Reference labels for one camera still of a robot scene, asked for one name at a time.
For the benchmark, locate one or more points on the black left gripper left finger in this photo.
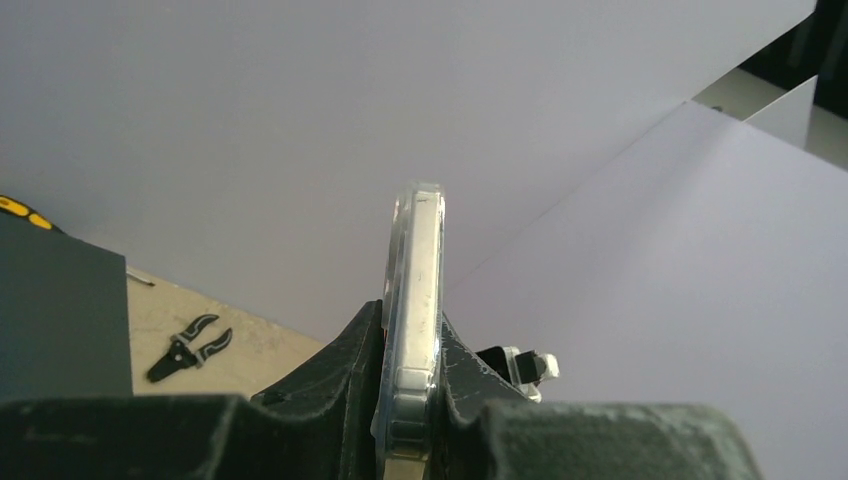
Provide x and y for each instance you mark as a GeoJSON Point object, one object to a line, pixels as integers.
{"type": "Point", "coordinates": [312, 424]}

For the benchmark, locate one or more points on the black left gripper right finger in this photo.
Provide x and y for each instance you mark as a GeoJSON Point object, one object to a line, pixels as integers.
{"type": "Point", "coordinates": [489, 430]}

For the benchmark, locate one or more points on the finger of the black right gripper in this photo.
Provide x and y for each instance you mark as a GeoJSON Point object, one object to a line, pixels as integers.
{"type": "Point", "coordinates": [501, 360]}

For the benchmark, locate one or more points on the phone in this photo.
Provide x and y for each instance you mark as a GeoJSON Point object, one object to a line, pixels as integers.
{"type": "Point", "coordinates": [404, 420]}

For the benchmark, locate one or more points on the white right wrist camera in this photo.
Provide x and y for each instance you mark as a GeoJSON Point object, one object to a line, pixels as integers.
{"type": "Point", "coordinates": [527, 370]}

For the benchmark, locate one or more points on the black grey wire stripper pliers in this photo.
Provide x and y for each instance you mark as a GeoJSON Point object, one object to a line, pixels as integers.
{"type": "Point", "coordinates": [179, 356]}

